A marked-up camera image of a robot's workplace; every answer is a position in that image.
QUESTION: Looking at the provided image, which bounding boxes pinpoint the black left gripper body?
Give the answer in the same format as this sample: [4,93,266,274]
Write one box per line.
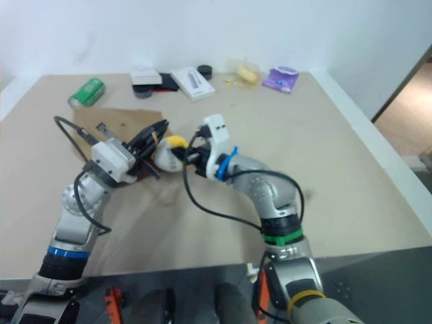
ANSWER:
[125,135,152,177]

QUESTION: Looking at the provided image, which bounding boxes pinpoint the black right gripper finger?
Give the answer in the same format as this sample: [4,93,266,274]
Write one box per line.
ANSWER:
[171,145,190,163]

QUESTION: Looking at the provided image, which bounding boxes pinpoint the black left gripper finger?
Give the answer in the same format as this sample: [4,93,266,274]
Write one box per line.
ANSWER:
[136,127,169,160]
[130,119,169,146]

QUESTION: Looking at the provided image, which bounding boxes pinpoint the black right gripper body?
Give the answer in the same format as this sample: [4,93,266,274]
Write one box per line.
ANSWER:
[184,144,213,178]

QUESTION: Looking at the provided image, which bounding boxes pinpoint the white and yellow plush toy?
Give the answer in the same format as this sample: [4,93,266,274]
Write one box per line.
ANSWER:
[153,134,190,173]

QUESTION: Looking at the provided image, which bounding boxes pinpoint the clear bag with yellow toy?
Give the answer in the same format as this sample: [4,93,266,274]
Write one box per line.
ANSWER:
[223,56,263,91]

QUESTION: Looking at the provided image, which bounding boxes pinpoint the blue zip tie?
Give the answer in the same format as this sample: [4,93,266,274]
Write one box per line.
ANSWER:
[215,145,241,180]

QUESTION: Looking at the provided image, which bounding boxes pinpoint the grey tape roll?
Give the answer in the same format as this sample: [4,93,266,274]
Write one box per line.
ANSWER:
[132,84,154,100]

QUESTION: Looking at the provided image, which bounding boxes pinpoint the flat black object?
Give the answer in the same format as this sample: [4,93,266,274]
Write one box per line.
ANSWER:
[153,72,180,92]

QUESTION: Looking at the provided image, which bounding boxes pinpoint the small white box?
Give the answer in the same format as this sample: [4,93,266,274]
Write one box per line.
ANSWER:
[129,65,163,86]

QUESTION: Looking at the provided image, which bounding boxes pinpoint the white box with purple item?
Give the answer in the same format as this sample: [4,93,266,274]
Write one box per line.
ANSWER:
[169,65,217,103]

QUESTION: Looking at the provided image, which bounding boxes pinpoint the green drink can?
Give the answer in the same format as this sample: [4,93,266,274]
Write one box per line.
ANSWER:
[67,77,107,109]

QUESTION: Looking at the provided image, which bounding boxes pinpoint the black round lid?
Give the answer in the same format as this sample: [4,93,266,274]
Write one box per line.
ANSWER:
[197,64,214,82]

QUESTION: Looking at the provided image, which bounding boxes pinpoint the beige table cover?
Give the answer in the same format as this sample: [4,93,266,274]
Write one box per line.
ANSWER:
[0,72,432,281]

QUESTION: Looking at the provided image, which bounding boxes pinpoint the purple plastic packet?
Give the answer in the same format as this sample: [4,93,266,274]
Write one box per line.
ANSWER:
[262,65,300,95]

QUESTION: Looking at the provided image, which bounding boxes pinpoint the small white yellow object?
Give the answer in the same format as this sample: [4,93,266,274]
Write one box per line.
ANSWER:
[247,262,260,284]

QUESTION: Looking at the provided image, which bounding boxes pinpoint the orange black tool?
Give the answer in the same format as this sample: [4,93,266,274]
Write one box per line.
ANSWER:
[102,286,125,324]

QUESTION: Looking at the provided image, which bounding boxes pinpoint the white table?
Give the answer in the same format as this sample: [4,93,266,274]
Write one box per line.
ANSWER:
[0,71,432,281]

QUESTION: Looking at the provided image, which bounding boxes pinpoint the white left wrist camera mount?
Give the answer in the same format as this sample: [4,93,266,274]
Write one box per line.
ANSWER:
[91,138,136,185]

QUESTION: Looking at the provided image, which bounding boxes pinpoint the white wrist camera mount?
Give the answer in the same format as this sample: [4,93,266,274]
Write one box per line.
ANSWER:
[91,138,136,185]
[198,114,231,180]

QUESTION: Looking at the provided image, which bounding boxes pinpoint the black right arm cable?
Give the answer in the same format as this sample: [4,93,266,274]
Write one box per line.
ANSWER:
[182,130,305,244]

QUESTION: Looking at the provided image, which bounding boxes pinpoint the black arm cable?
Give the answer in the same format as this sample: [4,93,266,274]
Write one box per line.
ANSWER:
[182,130,305,244]
[53,115,113,234]

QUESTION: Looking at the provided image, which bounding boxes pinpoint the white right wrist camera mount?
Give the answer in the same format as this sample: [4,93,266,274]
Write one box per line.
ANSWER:
[198,114,231,180]

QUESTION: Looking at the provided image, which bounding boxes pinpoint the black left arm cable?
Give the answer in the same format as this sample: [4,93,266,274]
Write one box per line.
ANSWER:
[53,115,113,234]

